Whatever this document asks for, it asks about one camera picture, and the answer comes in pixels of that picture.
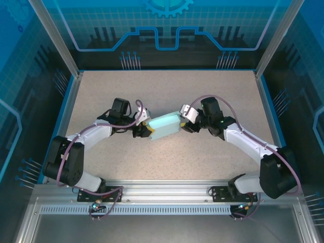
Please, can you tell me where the light blue paper box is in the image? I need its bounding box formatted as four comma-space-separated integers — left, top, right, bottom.
147, 111, 182, 141

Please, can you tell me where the grey metal shelf panel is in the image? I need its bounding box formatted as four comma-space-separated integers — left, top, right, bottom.
15, 202, 319, 243

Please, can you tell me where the blue aluminium table side rail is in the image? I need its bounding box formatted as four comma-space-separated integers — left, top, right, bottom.
37, 72, 84, 184
254, 70, 289, 152

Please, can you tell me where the aluminium frame rail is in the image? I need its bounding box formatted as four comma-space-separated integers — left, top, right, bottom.
32, 179, 303, 203

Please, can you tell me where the slotted grey cable duct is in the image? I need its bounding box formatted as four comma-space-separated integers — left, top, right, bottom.
39, 205, 240, 216

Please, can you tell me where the aluminium frame post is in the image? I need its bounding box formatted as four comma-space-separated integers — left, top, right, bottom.
254, 0, 297, 78
28, 0, 85, 78

